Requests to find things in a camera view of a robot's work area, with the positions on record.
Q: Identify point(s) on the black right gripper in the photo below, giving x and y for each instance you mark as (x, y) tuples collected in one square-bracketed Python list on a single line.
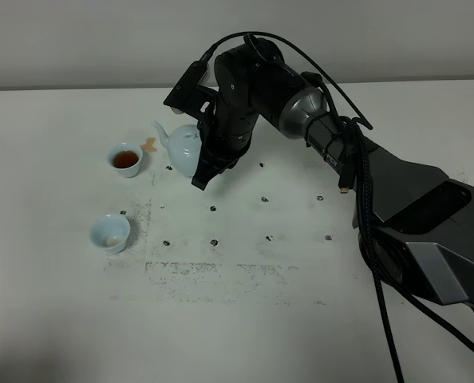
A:
[(226, 131)]

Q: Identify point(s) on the blue porcelain teapot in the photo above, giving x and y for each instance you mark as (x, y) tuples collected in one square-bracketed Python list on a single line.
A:
[(183, 146)]

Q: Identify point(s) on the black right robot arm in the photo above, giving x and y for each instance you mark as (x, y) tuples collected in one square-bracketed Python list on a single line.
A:
[(415, 223)]

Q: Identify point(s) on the spilled tea puddle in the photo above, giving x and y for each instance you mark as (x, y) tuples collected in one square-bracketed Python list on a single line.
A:
[(149, 145)]

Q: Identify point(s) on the far blue porcelain teacup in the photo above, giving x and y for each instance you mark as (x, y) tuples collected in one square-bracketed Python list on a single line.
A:
[(126, 158)]

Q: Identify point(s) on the blue porcelain teacup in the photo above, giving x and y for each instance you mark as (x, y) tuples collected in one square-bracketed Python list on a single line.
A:
[(110, 233), (126, 158)]

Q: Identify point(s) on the near blue porcelain teacup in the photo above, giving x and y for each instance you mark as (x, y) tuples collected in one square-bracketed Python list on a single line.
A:
[(110, 233)]

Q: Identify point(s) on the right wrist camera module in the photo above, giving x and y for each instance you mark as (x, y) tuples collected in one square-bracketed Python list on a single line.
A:
[(190, 94)]

